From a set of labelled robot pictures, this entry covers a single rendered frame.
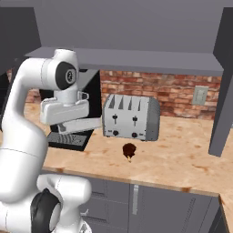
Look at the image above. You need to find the grey wall cabinet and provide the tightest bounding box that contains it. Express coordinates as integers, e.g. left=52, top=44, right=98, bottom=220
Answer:
left=25, top=0, right=226, bottom=77

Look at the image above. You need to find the grey wall outlet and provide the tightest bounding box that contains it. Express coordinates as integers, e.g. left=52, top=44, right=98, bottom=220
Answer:
left=192, top=85, right=210, bottom=106

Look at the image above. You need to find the silver drawer handle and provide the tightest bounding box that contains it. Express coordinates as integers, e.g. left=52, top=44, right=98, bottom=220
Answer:
left=78, top=208, right=91, bottom=218

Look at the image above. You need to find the silver cabinet door handle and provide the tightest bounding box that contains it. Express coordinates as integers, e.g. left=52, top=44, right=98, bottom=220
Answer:
left=132, top=184, right=140, bottom=208

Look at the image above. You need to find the grey wall cabinet door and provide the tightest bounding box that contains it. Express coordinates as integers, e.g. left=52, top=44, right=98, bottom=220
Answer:
left=208, top=6, right=233, bottom=158
left=0, top=6, right=43, bottom=132

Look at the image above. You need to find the black coffee machine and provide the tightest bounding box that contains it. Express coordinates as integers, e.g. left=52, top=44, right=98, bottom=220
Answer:
left=38, top=68, right=103, bottom=152

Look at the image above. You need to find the brown raw meat drumstick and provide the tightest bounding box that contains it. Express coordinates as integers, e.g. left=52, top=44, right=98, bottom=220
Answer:
left=122, top=142, right=137, bottom=164

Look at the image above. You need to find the grey drawer front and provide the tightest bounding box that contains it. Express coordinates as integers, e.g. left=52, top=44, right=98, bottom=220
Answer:
left=85, top=218, right=131, bottom=233
left=79, top=192, right=131, bottom=223
left=86, top=177, right=132, bottom=197

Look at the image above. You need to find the silver four-slot toaster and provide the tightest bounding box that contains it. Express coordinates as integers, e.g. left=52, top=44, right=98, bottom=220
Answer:
left=101, top=93, right=161, bottom=142

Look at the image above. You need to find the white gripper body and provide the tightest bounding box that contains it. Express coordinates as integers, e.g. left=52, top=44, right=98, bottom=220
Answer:
left=39, top=97, right=91, bottom=126

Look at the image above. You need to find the grey base cabinet door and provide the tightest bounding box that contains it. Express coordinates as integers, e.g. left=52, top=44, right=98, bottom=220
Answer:
left=128, top=183, right=221, bottom=233

